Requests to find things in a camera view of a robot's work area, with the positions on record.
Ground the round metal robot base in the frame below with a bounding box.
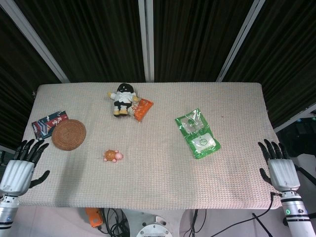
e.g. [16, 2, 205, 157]
[136, 216, 174, 237]

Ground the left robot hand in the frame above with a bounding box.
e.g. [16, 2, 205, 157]
[0, 139, 50, 198]

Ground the pink orange turtle toy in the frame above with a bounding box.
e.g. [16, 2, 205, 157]
[103, 149, 123, 163]

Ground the plush doll white shirt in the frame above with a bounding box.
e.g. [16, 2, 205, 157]
[107, 83, 139, 118]

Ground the green clear plastic bag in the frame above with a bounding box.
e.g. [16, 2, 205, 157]
[174, 107, 221, 160]

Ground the round woven rattan coaster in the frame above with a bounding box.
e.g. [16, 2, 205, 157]
[51, 119, 87, 151]

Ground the white frame post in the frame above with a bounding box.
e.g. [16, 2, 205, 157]
[0, 0, 70, 83]
[215, 0, 265, 82]
[137, 0, 155, 83]

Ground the beige waffle table cloth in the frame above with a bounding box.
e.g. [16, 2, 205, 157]
[18, 82, 283, 210]

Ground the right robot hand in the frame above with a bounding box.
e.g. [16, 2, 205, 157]
[257, 139, 301, 194]

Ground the black cable bundle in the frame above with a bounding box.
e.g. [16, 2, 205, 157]
[97, 208, 130, 237]

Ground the orange handheld device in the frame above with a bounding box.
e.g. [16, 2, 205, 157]
[85, 207, 104, 228]

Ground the red blue snack packet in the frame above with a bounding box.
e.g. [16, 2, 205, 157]
[31, 110, 69, 140]

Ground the orange white snack packet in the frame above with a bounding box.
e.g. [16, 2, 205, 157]
[130, 97, 155, 122]

